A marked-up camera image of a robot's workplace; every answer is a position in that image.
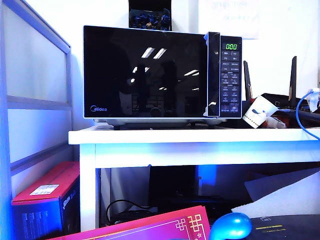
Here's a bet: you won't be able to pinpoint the black silver Midea microwave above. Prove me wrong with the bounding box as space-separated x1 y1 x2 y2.
93 34 243 131

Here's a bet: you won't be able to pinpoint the white table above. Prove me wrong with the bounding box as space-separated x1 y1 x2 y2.
68 124 320 232

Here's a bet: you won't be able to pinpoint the black computer case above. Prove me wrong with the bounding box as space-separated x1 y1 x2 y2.
149 165 201 213

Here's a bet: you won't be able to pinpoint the white blue paper cup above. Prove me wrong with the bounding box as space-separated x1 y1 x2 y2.
241 94 278 129

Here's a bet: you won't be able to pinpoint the magenta box gold pattern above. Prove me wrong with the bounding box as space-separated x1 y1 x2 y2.
46 205 212 240

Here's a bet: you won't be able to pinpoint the red snack wrapper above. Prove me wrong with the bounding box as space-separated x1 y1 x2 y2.
263 114 292 129

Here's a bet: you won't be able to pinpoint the shiny blue round object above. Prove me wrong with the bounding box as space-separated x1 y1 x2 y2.
208 212 253 240

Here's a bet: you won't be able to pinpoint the black router with antennas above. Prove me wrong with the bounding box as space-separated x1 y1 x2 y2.
242 55 320 129

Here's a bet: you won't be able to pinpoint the red black cardboard box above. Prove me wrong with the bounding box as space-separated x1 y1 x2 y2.
11 161 81 240

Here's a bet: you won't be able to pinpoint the white foam sheet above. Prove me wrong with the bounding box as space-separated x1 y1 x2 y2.
231 167 320 220

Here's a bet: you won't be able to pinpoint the white tape tag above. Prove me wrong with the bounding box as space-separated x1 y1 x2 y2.
307 87 320 113

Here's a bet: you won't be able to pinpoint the black box printed symbols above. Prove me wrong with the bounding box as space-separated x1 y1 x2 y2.
249 214 320 240

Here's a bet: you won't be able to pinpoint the black power adapter with cable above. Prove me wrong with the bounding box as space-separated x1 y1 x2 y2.
106 199 161 225

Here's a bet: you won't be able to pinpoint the white wall poster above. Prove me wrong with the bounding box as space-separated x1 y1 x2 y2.
198 0 261 40

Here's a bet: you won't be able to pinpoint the blue network cable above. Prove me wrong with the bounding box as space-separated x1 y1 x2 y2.
295 88 320 140

